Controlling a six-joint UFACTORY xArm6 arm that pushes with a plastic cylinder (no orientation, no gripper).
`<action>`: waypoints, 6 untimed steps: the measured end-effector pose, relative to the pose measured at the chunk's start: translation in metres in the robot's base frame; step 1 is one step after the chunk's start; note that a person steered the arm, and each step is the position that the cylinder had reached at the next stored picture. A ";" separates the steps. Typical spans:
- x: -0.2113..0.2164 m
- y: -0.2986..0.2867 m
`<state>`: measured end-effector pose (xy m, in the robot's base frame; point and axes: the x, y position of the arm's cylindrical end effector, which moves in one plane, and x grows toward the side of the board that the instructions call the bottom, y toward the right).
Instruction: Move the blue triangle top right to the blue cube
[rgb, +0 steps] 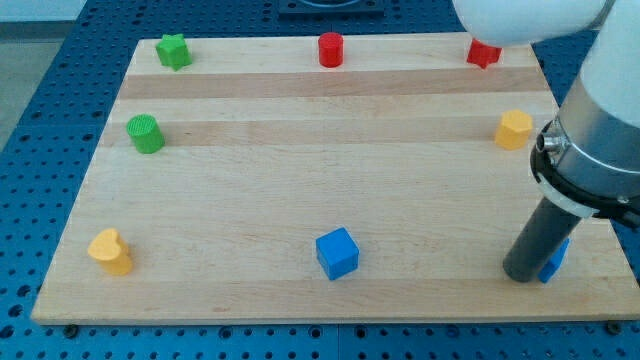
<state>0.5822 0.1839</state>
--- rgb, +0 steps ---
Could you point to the yellow hexagon block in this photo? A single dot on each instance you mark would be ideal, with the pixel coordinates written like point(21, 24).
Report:
point(513, 130)

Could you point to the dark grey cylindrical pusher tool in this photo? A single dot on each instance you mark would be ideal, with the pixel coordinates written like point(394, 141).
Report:
point(545, 231)

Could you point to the red cylinder block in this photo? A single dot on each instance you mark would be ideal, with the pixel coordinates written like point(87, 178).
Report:
point(331, 49)

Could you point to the green cylinder block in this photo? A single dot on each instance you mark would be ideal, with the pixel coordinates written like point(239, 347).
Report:
point(145, 133)

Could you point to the light wooden board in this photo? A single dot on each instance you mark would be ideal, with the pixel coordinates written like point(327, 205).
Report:
point(266, 151)

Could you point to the green star block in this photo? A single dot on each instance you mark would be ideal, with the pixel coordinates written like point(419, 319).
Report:
point(173, 51)

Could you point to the yellow heart block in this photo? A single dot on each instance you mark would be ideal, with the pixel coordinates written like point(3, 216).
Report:
point(111, 252)

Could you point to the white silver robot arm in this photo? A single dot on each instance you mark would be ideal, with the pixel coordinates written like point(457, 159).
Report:
point(587, 158)

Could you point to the blue triangle block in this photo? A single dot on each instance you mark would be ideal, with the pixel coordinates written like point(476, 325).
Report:
point(554, 263)

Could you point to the red star block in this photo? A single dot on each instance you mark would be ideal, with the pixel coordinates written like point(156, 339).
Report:
point(482, 55)

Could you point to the blue cube block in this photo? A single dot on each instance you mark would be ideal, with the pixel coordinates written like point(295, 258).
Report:
point(337, 253)

